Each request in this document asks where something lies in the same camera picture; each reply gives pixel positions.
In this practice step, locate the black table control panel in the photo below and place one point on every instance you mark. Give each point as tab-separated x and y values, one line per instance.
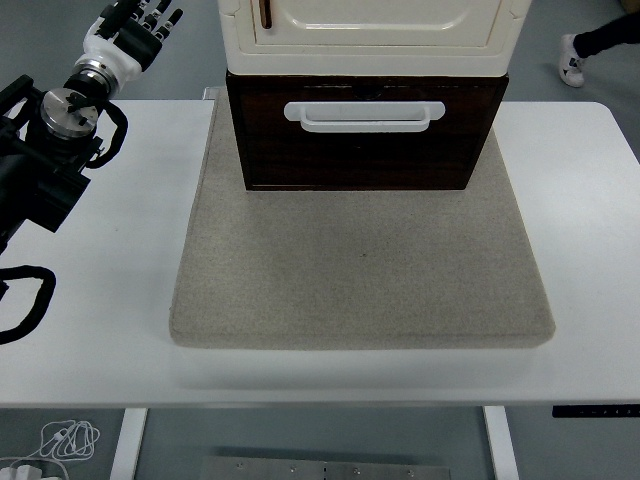
595	411

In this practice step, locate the white power adapter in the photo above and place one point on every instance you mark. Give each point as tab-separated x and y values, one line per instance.
26	472

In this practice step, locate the person's white shoe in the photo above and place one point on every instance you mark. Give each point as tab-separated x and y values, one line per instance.
570	65

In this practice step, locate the white table leg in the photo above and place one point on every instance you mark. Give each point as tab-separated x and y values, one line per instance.
501	445
127	445

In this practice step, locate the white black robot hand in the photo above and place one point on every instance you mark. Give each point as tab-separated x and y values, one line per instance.
107	52

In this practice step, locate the dark wooden drawer housing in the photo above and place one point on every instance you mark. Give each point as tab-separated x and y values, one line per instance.
231	100

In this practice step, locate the cream cabinet body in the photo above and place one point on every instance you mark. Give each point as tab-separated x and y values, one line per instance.
370	62

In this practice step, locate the beige fabric mat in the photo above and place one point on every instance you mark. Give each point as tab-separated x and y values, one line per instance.
360	280

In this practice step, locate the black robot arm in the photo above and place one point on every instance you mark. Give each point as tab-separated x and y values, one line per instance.
45	170

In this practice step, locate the dark wooden drawer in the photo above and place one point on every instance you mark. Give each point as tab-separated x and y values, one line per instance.
360	160

